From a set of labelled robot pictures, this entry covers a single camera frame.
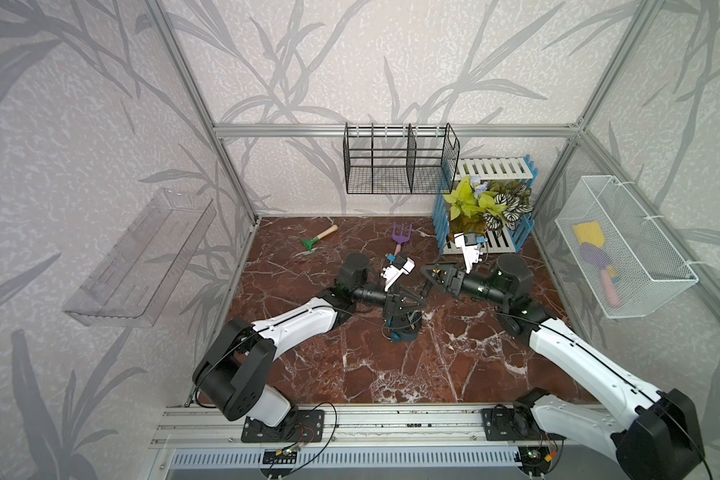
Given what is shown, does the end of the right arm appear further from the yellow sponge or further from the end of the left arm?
the yellow sponge

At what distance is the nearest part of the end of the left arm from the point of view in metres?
0.67

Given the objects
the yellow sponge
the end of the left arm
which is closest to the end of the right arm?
the end of the left arm
